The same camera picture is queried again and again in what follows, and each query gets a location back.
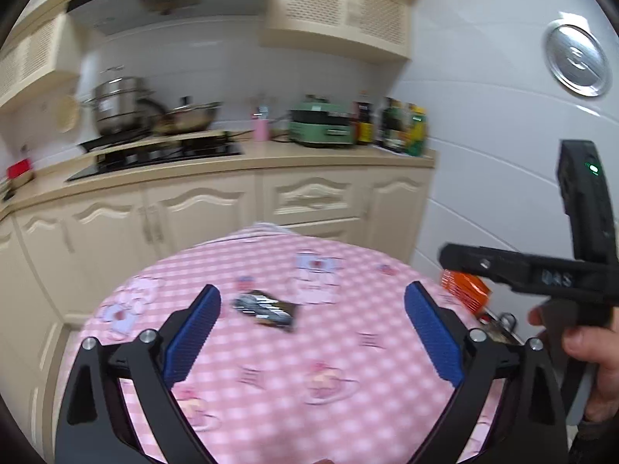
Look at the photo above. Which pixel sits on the beige kitchen countertop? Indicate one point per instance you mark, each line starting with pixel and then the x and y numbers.
pixel 290 157

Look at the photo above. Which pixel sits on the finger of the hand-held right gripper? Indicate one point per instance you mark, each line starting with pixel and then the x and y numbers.
pixel 478 263

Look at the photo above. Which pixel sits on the pink checkered tablecloth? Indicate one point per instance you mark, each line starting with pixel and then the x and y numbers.
pixel 338 372

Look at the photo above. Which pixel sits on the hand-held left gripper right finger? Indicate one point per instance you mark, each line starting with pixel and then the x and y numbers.
pixel 435 338

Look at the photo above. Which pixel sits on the yellow green bottle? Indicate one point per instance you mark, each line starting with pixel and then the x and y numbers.
pixel 417 130

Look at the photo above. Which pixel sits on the dark green glass bottle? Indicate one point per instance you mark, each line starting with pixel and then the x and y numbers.
pixel 392 125

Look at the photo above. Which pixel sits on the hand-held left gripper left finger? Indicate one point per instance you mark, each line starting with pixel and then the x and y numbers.
pixel 191 338

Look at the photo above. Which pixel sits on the orange plastic bin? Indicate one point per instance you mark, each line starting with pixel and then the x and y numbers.
pixel 466 292

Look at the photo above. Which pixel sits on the cream lattice wall cabinet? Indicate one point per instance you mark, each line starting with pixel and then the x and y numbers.
pixel 338 9
pixel 34 63

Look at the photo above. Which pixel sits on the steel stockpot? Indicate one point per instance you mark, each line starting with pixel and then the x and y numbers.
pixel 116 106

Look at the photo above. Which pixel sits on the round metal vent cover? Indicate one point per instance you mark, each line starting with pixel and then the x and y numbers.
pixel 576 58

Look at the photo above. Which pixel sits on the green electric cooker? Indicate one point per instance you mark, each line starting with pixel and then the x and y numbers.
pixel 321 123

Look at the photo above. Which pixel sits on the dark soy sauce bottle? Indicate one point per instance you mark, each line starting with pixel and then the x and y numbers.
pixel 365 123

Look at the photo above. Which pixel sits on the black gas stove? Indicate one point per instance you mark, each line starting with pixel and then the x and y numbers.
pixel 159 154

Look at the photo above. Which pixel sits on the red lidded box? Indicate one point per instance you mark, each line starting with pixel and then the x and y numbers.
pixel 20 170

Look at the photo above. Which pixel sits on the person's right forearm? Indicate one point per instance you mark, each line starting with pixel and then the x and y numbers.
pixel 597 442

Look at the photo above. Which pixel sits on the person's right hand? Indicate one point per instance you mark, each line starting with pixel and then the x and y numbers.
pixel 602 377

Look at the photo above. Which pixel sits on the pink utensil holder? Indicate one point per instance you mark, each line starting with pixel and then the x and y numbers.
pixel 260 130

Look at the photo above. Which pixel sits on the black snack wrapper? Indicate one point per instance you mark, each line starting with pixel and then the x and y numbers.
pixel 266 307

